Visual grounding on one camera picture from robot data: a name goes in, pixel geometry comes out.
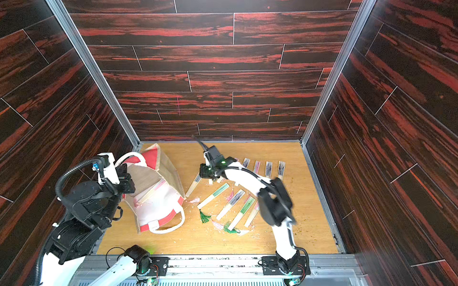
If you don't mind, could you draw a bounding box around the folding fan grey print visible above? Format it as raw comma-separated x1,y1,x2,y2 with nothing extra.
242,158,250,168

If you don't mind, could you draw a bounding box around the bamboo fan dark print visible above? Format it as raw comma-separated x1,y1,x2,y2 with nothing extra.
216,189,245,220

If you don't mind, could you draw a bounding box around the folding fan pink tassel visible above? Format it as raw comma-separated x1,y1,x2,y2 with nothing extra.
254,161,261,175

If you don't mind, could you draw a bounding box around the folding fan purple print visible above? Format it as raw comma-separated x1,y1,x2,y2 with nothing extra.
265,162,273,179

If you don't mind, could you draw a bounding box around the bamboo fan green tassel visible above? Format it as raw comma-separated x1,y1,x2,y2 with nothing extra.
198,183,230,224

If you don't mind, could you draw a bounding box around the folding fan dark blue print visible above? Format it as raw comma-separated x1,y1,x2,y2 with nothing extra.
277,161,286,180

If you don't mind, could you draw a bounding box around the green folding fan green tassel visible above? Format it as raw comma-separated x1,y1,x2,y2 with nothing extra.
223,197,255,234

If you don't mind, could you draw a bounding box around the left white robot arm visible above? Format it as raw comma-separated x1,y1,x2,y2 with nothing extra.
33,152,146,286

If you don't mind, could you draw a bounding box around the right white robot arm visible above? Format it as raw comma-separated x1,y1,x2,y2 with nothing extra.
198,141,301,274

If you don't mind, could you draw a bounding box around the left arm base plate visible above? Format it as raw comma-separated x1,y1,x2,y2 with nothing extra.
131,256,170,278

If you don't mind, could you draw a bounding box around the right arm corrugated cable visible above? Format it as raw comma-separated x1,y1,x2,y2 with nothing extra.
192,135,310,276

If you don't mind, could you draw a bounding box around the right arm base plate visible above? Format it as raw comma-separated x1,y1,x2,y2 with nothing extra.
258,255,311,276

